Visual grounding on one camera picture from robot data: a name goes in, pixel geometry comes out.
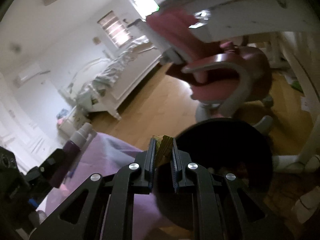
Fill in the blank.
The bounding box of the yellow snack bag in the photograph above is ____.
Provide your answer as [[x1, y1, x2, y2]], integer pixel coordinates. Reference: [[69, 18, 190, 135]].
[[152, 135, 174, 167]]

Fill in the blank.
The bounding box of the black trash bin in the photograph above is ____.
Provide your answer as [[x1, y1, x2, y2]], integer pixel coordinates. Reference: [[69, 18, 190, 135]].
[[155, 118, 274, 230]]

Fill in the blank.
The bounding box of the white wardrobe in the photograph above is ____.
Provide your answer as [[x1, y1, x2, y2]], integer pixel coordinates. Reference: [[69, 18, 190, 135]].
[[0, 75, 62, 173]]

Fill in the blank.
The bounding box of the purple round table cloth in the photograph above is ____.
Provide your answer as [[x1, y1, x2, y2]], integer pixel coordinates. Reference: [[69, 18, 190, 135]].
[[44, 133, 173, 239]]

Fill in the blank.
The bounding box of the purple bottle white cap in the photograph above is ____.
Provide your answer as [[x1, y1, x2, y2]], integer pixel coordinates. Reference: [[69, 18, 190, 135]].
[[50, 122, 97, 188]]

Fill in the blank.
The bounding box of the white nightstand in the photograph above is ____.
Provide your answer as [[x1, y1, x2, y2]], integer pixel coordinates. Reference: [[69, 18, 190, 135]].
[[58, 106, 90, 137]]

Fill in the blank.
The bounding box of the floral bed quilt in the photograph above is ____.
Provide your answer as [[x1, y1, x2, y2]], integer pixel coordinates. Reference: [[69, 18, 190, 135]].
[[70, 36, 155, 98]]

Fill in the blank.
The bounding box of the white air conditioner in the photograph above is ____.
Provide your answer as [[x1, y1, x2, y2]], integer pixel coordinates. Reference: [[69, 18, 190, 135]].
[[14, 62, 50, 88]]

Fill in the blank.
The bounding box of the pink grey desk chair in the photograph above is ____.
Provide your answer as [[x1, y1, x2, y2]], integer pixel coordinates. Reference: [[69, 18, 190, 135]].
[[127, 7, 275, 134]]

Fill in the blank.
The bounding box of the striped window blind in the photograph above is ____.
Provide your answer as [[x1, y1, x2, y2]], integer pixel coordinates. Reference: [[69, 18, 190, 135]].
[[97, 10, 132, 48]]

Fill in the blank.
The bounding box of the white bed frame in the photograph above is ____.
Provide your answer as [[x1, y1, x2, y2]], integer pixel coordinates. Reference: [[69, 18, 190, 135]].
[[60, 36, 162, 120]]

